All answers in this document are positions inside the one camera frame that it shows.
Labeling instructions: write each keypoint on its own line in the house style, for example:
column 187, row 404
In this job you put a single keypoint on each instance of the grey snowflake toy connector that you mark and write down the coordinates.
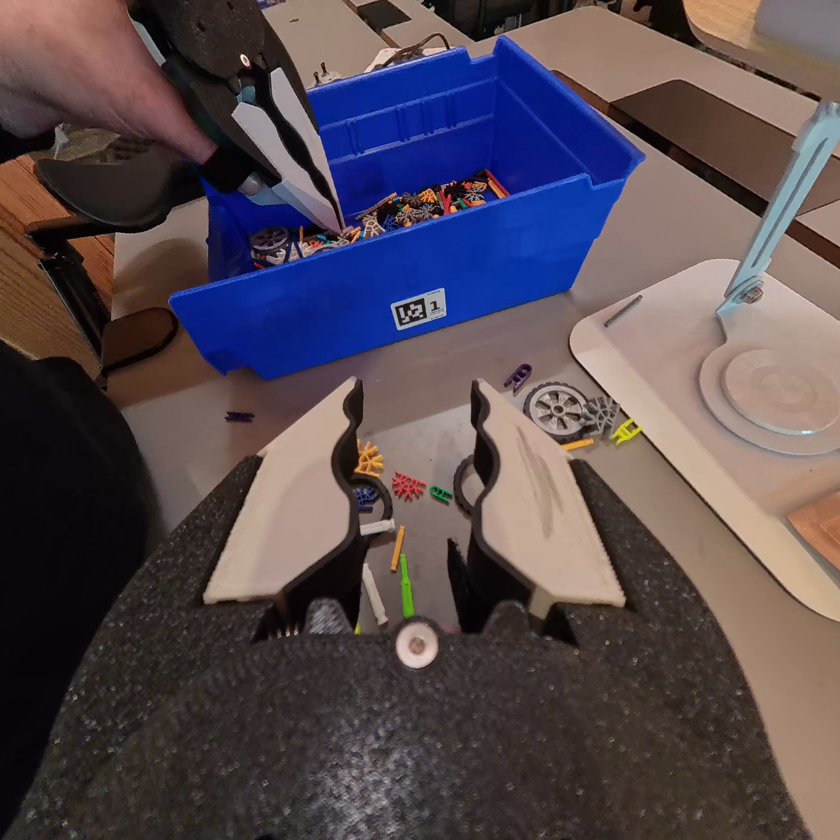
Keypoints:
column 600, row 415

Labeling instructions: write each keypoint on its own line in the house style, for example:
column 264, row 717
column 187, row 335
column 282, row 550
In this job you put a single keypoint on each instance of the small black toy parts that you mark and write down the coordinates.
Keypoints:
column 321, row 74

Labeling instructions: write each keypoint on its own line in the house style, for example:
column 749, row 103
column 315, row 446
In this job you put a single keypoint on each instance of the black flat pad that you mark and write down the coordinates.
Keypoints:
column 384, row 13

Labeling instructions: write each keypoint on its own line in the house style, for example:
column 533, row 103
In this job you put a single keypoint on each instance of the yellow toy rod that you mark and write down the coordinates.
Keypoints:
column 577, row 445

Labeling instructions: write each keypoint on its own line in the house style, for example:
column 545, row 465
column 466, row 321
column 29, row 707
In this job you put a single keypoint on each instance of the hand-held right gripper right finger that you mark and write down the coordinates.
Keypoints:
column 544, row 525

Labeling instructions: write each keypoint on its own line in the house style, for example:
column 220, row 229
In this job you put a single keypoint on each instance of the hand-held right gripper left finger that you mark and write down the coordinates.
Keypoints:
column 295, row 518

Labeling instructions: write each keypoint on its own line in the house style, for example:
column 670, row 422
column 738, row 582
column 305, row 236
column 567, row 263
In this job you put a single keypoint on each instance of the green toy rod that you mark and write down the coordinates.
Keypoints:
column 406, row 587

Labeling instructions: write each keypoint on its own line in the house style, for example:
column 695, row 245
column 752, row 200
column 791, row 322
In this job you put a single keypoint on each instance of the yellow toy clip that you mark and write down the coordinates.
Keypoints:
column 627, row 433

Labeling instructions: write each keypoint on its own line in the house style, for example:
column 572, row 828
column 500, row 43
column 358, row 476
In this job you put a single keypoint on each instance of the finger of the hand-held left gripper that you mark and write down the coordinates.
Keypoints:
column 289, row 184
column 298, row 128

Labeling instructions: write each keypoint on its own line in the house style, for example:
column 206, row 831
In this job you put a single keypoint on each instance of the yellow fan toy connector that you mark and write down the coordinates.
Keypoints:
column 369, row 459

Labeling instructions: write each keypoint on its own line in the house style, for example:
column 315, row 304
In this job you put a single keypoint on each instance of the person's left hand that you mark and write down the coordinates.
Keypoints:
column 85, row 65

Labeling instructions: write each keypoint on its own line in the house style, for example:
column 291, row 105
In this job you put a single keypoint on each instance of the orange short toy rod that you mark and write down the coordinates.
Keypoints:
column 397, row 548

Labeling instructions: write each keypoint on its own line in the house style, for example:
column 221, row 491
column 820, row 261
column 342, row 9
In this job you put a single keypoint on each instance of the black toy tyre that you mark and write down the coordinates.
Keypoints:
column 460, row 485
column 387, row 502

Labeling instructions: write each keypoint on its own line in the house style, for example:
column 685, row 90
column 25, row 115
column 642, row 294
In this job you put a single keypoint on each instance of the blue plastic bin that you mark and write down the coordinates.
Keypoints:
column 525, row 249

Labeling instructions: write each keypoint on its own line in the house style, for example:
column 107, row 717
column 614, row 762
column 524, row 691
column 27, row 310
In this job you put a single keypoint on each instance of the green toy clip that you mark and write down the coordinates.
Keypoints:
column 439, row 493

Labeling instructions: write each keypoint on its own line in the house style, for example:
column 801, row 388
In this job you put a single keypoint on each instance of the blue toy connector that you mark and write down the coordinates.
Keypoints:
column 366, row 499

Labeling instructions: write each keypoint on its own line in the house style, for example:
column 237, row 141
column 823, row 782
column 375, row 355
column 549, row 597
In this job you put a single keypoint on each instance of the white printed leaflet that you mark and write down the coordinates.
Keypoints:
column 384, row 59

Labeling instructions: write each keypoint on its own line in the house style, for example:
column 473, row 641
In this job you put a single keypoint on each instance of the grey toy wheel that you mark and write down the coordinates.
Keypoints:
column 554, row 410

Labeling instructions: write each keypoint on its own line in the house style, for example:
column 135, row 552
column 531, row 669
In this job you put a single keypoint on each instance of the dark purple toy connector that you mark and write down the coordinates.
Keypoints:
column 239, row 416

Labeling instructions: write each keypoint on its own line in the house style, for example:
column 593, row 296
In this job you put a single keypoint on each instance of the small red toy connector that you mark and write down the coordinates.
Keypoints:
column 408, row 487

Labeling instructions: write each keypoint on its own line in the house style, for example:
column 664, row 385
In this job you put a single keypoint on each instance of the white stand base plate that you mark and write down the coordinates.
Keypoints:
column 656, row 367

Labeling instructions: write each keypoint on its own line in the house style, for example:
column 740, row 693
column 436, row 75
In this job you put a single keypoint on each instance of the grey thin toy rod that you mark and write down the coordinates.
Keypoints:
column 623, row 310

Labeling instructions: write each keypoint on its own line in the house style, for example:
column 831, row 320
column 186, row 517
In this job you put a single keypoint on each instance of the person's left forearm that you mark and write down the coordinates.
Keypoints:
column 13, row 149

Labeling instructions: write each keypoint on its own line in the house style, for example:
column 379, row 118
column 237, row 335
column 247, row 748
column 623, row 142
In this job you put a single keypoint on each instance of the white toy rod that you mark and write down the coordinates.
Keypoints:
column 374, row 594
column 377, row 527

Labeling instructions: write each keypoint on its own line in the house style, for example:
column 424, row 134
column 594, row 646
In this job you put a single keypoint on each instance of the pile of colourful toy pieces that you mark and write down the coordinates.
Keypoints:
column 407, row 207

